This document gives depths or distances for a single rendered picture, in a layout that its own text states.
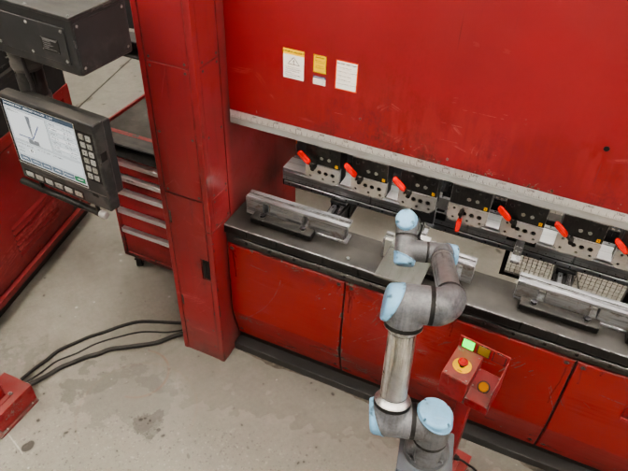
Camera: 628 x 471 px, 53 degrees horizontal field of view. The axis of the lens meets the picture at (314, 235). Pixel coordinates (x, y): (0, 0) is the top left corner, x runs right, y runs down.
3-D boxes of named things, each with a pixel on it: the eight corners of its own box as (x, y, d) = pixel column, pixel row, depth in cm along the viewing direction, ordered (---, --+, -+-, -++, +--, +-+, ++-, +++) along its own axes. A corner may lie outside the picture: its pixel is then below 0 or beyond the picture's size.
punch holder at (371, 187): (349, 191, 253) (352, 156, 242) (357, 179, 259) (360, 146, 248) (384, 201, 248) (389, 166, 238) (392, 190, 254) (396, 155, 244)
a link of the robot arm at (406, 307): (412, 449, 196) (437, 298, 174) (364, 442, 197) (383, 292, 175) (411, 422, 207) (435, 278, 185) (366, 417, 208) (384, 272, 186)
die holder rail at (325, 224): (246, 212, 288) (245, 195, 282) (252, 205, 293) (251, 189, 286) (346, 244, 273) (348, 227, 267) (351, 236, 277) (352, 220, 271)
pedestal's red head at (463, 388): (436, 391, 242) (444, 361, 230) (453, 363, 252) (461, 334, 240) (485, 416, 234) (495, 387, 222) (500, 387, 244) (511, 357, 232)
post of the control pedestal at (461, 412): (437, 463, 277) (459, 390, 242) (442, 454, 281) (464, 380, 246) (449, 470, 275) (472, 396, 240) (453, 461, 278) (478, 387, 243)
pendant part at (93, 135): (22, 176, 242) (-6, 92, 219) (46, 162, 251) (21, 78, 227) (110, 213, 227) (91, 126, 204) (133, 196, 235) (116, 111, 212)
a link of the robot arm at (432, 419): (449, 453, 198) (457, 429, 189) (406, 448, 199) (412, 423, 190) (448, 421, 207) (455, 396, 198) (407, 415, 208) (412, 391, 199)
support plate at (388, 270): (373, 276, 242) (374, 274, 241) (395, 236, 260) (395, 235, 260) (418, 291, 236) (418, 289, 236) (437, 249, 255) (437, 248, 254)
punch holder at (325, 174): (305, 178, 259) (306, 143, 248) (313, 167, 265) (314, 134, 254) (338, 187, 254) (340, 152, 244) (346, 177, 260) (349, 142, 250)
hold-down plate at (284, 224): (249, 221, 283) (249, 217, 281) (255, 215, 287) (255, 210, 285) (309, 241, 274) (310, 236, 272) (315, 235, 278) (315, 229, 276)
